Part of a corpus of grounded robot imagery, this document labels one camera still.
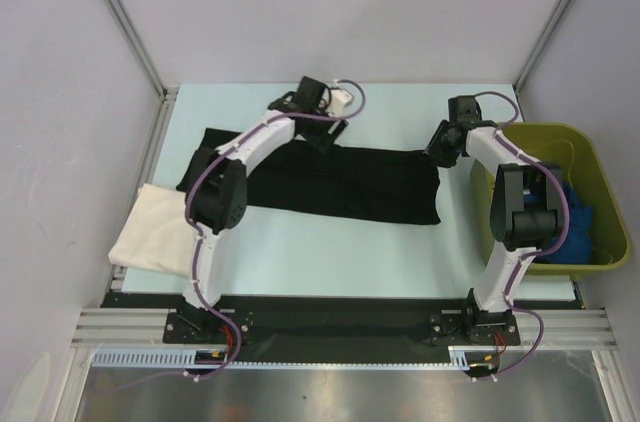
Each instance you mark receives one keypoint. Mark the folded cream t shirt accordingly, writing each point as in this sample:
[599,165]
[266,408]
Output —
[155,235]

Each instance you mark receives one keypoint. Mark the white slotted cable duct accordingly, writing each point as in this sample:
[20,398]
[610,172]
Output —
[209,359]

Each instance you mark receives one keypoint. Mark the aluminium corner post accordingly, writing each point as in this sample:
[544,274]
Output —
[558,13]
[134,41]

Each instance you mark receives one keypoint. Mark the blue t shirt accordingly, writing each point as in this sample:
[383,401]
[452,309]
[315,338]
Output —
[577,246]

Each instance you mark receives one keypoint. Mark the black t shirt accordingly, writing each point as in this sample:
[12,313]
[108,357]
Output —
[350,182]

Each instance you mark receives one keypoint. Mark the left aluminium corner post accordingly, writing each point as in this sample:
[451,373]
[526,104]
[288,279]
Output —
[134,41]

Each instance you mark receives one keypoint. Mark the olive green plastic bin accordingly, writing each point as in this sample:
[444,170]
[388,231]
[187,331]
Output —
[581,167]

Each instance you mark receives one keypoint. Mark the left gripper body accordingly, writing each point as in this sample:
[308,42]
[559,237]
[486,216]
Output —
[317,133]

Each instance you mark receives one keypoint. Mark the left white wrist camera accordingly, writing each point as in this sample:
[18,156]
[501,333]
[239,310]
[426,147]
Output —
[340,99]

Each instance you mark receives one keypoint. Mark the aluminium frame rail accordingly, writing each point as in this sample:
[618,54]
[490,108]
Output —
[563,329]

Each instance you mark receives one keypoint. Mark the right aluminium corner post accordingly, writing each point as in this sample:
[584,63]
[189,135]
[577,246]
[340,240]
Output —
[558,13]

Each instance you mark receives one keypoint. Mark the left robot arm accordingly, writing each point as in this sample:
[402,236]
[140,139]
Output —
[217,187]

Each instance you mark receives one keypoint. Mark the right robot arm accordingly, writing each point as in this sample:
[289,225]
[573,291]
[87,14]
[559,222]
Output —
[528,217]

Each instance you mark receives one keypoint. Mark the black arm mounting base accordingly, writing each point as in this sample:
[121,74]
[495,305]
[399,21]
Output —
[328,330]

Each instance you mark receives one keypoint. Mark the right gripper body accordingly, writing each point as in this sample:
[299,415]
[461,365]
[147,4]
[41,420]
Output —
[440,149]

